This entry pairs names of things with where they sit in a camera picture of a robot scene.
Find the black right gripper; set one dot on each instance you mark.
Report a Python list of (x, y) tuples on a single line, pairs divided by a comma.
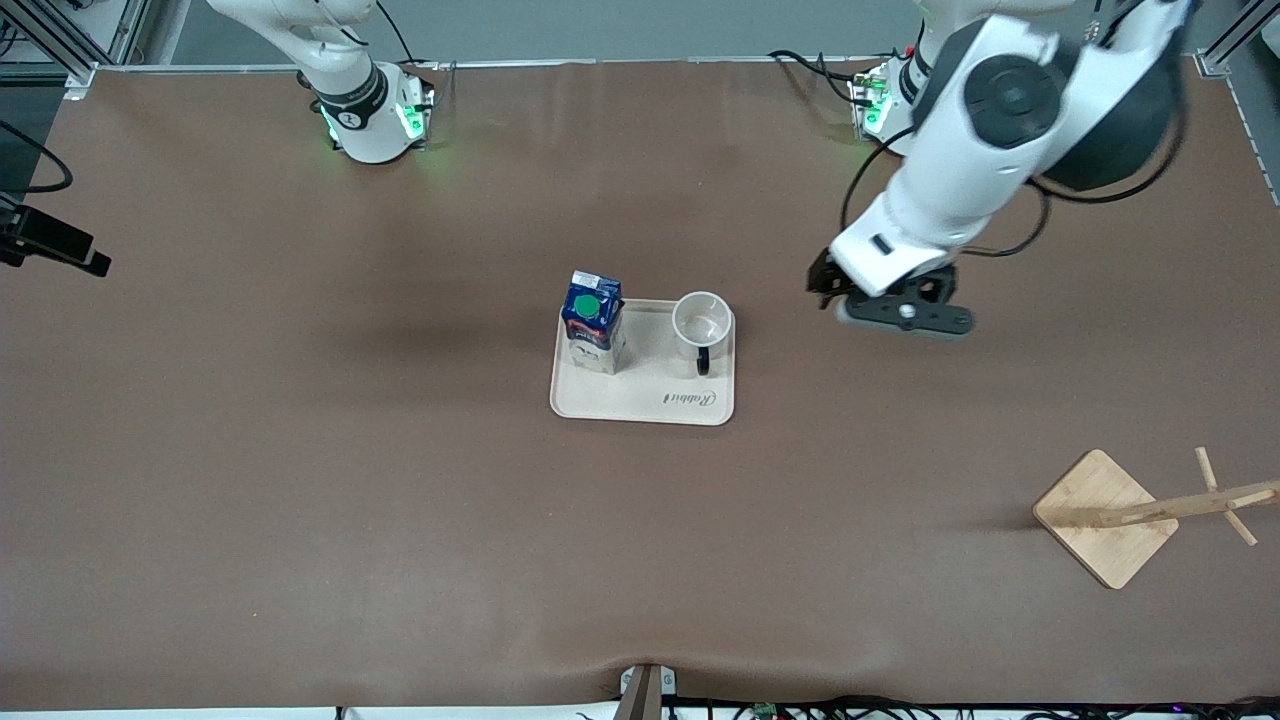
[(54, 236)]

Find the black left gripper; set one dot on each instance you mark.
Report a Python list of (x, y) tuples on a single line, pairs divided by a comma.
[(824, 277)]

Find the blue white milk carton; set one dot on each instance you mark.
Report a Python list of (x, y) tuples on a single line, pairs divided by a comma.
[(593, 320)]

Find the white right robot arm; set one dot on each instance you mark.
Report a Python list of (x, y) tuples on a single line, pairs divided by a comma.
[(360, 110)]

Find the wooden cup rack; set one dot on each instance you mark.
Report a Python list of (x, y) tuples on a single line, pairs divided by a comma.
[(1100, 520)]

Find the beige plastic tray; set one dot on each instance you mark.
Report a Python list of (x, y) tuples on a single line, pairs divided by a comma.
[(650, 390)]

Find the brown table cover sheet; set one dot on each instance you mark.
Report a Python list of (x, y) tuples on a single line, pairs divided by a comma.
[(640, 550)]

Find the small green circuit board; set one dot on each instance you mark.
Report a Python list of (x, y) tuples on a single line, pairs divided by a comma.
[(767, 711)]

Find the aluminium frame profile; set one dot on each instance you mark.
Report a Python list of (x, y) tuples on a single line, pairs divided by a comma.
[(1215, 62), (75, 50)]

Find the metal bracket with wooden post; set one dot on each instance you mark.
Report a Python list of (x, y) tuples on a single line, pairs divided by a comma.
[(645, 695)]

